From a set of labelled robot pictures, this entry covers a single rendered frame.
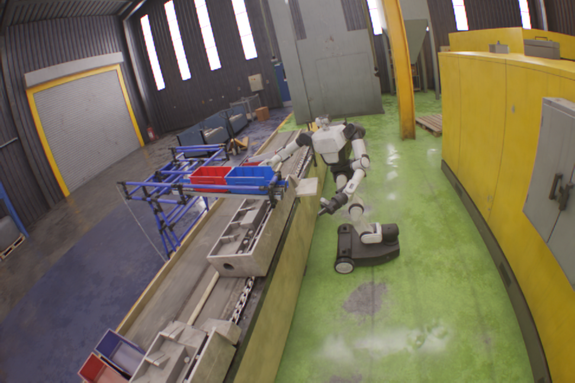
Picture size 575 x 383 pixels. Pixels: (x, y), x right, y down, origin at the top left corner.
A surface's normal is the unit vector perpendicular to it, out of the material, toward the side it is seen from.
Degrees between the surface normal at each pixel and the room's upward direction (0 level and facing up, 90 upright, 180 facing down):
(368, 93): 90
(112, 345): 88
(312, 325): 0
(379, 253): 0
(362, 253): 0
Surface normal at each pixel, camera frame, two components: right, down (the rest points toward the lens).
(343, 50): -0.23, 0.44
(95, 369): 0.94, -0.12
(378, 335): -0.22, -0.89
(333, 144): -0.51, 0.49
